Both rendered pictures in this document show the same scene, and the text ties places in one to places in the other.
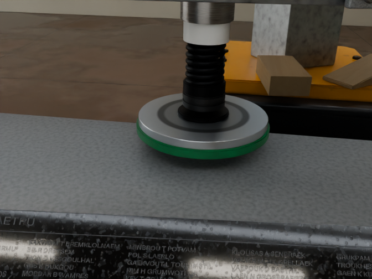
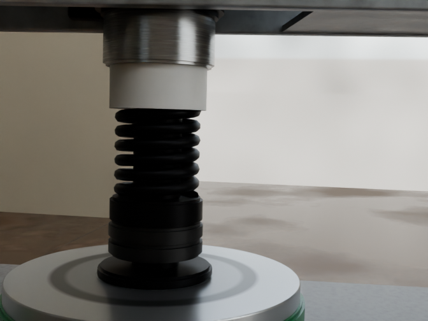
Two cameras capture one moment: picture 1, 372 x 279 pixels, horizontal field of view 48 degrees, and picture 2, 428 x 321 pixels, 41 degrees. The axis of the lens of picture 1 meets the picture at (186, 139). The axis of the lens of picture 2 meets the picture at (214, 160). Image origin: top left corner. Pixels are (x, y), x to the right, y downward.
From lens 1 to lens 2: 1.06 m
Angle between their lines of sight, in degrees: 150
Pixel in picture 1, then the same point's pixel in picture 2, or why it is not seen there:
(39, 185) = (418, 304)
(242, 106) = (46, 283)
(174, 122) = (220, 263)
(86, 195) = (340, 293)
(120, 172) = (307, 312)
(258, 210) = not seen: hidden behind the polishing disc
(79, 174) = (373, 313)
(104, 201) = (311, 288)
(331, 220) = not seen: hidden behind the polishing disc
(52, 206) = (372, 287)
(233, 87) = not seen: outside the picture
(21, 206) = (410, 288)
